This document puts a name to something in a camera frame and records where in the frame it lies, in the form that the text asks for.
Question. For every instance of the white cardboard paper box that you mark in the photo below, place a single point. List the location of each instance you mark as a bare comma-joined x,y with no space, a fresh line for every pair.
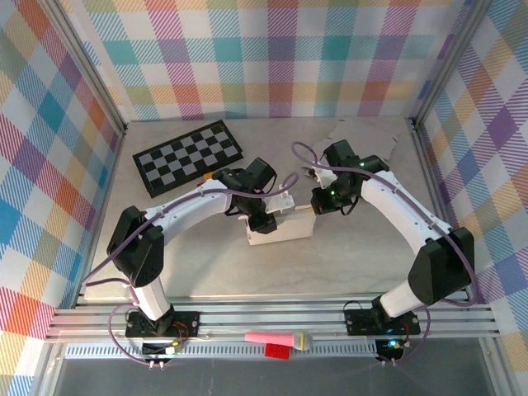
288,231
371,138

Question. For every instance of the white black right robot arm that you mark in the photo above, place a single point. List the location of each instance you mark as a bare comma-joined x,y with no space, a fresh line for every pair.
396,206

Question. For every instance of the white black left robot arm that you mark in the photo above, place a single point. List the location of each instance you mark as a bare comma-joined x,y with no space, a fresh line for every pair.
152,301

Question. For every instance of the black white chessboard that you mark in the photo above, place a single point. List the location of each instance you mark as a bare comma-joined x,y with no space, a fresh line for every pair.
185,156

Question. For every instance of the pink toy microphone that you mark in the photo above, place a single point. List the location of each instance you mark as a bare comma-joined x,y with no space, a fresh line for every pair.
268,338

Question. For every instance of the red flat toy brick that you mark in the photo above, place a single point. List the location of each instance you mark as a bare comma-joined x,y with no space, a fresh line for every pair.
276,352

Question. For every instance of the black controller board with connector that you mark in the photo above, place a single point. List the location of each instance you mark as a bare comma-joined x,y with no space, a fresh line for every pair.
161,348
389,348

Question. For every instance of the aluminium side rail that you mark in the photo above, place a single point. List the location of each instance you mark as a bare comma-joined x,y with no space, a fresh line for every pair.
426,165
108,185

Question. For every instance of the aluminium front frame rails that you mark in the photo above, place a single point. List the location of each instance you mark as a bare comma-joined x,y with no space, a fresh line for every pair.
268,317

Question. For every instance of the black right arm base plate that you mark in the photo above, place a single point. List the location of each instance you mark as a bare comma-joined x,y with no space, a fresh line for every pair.
359,323

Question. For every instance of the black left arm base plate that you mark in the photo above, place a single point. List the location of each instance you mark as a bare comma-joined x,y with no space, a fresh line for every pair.
189,323

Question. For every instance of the aluminium frame post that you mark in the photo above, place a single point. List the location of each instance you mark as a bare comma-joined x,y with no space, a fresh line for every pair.
449,62
86,70

